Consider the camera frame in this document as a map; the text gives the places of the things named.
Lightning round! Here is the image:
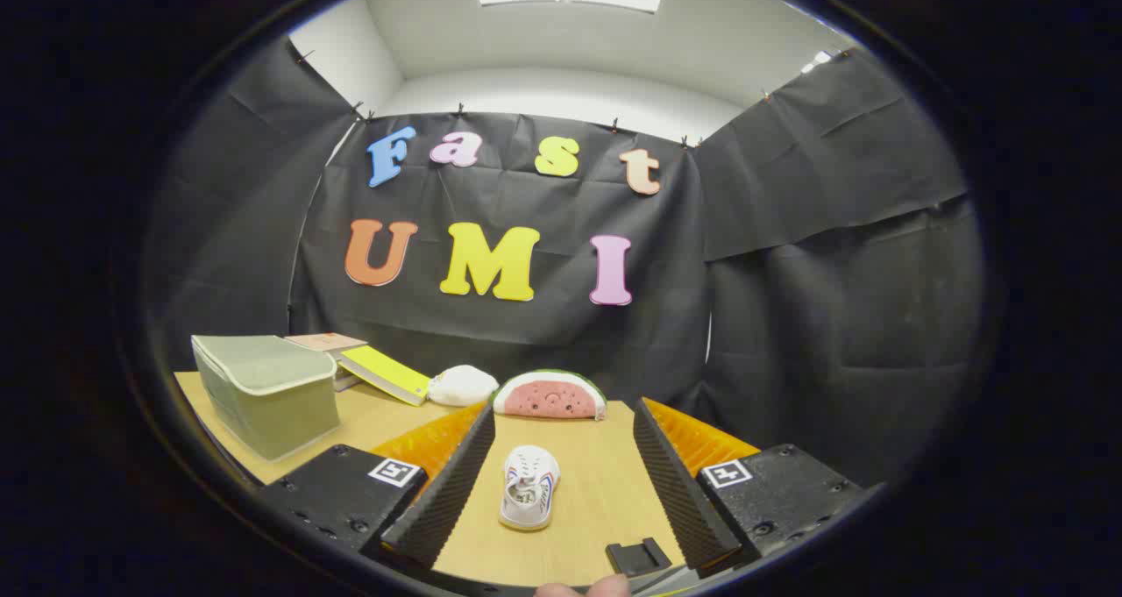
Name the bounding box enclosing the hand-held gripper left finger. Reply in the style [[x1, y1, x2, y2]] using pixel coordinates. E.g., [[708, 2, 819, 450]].
[[259, 400, 498, 572]]

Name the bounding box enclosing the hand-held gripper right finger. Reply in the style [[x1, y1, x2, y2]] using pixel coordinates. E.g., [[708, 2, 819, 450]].
[[633, 397, 867, 573]]

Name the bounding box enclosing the white sneaker shoe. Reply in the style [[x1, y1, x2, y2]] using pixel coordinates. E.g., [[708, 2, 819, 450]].
[[499, 444, 561, 531]]

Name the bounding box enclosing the pale green storage box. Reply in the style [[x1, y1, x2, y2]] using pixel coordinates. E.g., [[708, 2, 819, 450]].
[[191, 334, 341, 462]]

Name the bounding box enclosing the white plush toy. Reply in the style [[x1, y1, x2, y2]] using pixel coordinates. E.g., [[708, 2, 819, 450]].
[[427, 365, 500, 408]]

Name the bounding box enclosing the yellow book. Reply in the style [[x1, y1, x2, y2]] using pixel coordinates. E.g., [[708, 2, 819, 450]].
[[339, 345, 432, 407]]

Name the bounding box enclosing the watermelon slice plush toy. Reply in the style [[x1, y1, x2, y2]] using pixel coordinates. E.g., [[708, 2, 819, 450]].
[[492, 369, 607, 422]]

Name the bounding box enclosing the grey book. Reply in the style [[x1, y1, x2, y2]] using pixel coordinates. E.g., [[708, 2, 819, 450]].
[[331, 352, 365, 393]]

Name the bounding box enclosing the black backdrop cloth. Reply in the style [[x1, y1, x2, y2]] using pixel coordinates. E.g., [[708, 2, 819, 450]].
[[145, 36, 987, 488]]

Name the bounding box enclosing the beige cover book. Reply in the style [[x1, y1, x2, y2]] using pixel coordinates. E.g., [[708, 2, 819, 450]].
[[285, 332, 369, 354]]

